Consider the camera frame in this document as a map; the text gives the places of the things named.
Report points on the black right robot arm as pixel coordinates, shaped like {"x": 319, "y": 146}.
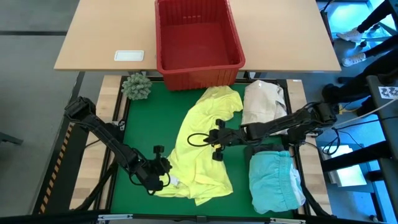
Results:
{"x": 280, "y": 123}

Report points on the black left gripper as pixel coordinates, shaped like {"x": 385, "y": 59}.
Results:
{"x": 152, "y": 172}

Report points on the yellow garment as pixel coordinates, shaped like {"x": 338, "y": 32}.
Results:
{"x": 199, "y": 168}

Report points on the grey chair base leg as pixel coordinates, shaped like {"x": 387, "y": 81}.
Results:
{"x": 11, "y": 139}

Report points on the black metal beam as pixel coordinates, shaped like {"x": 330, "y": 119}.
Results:
{"x": 357, "y": 158}

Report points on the dark grey garment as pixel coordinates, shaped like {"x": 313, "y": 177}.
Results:
{"x": 258, "y": 149}

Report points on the black desk foot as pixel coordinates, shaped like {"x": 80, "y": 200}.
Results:
{"x": 326, "y": 21}

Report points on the red plastic laundry bin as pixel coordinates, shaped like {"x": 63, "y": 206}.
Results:
{"x": 199, "y": 77}

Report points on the black side table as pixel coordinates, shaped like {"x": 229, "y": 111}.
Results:
{"x": 388, "y": 130}

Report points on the yellow power plug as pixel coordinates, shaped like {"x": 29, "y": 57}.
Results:
{"x": 342, "y": 109}

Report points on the pale teal white garment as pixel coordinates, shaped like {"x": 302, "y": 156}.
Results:
{"x": 273, "y": 183}

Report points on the green table mat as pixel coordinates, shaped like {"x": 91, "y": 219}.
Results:
{"x": 149, "y": 124}

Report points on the black chair caster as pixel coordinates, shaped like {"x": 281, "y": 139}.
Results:
{"x": 362, "y": 44}

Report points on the cream white garment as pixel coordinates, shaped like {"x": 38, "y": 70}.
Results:
{"x": 261, "y": 99}

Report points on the person's leg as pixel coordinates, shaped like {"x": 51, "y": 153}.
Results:
{"x": 374, "y": 17}
{"x": 382, "y": 48}

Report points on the person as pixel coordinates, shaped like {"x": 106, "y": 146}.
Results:
{"x": 357, "y": 87}

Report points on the white rectangular label plate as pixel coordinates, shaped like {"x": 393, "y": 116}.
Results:
{"x": 129, "y": 55}

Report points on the light wooden desk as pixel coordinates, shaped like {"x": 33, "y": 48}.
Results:
{"x": 102, "y": 31}

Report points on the black aluminium table frame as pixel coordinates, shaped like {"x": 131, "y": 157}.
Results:
{"x": 77, "y": 217}

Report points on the pale green spiky plant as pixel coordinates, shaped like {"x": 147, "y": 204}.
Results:
{"x": 136, "y": 86}

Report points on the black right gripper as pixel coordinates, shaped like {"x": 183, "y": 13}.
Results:
{"x": 230, "y": 135}

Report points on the white sneaker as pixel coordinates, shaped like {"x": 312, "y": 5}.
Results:
{"x": 354, "y": 59}
{"x": 349, "y": 35}

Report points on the white marker tag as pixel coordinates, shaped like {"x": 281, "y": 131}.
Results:
{"x": 388, "y": 92}

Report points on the black hazard striped platform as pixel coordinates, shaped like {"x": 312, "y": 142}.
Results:
{"x": 62, "y": 174}

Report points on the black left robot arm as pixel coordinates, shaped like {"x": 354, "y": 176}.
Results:
{"x": 105, "y": 137}

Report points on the white box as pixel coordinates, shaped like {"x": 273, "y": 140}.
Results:
{"x": 345, "y": 174}

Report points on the silver metal bracket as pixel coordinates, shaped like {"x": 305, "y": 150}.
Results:
{"x": 115, "y": 217}
{"x": 287, "y": 221}

